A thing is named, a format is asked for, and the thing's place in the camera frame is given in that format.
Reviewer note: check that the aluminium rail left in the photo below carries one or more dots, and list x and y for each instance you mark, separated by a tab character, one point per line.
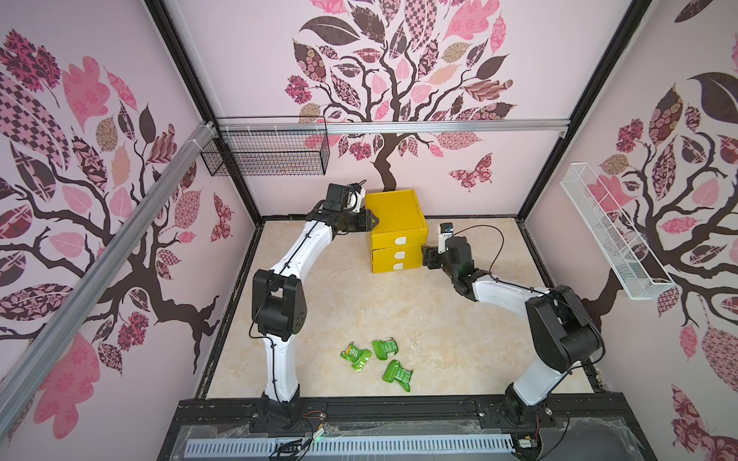
43	353

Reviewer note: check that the green cookie packet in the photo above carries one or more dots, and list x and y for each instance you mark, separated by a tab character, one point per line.
396	373
384	348
356	356

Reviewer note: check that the aluminium rail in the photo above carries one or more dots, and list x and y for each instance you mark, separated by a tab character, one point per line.
43	353
392	125

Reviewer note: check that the yellow top drawer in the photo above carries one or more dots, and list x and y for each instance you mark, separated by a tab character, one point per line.
398	238

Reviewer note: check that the white wire basket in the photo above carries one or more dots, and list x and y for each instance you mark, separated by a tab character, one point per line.
639	272

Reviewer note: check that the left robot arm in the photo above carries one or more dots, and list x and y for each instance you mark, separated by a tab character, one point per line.
279	303

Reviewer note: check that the black wire basket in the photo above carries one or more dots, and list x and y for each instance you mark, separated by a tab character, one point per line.
260	146

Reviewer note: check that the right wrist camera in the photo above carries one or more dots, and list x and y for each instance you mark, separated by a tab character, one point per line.
445	231

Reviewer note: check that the green cookie packet front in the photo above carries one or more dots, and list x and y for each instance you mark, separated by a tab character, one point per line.
396	373

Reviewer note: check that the yellow bottom drawer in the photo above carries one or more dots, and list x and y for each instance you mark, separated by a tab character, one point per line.
394	265

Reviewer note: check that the yellow three-drawer cabinet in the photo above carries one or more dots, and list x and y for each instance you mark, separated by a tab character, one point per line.
397	210

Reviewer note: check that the white slotted cable duct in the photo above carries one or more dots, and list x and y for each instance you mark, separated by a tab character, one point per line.
261	448

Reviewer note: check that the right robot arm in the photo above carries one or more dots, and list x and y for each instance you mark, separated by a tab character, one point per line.
563	333

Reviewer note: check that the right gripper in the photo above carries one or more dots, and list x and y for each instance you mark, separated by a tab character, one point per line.
432	256

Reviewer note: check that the black base frame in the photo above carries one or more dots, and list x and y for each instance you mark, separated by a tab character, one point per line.
597	426

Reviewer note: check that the aluminium rail back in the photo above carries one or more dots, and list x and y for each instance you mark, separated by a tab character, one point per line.
392	125

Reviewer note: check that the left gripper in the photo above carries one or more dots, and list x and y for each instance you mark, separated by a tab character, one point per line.
363	217

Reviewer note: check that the yellow drawer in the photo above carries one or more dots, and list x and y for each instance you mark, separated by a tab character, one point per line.
408	254
398	238
394	265

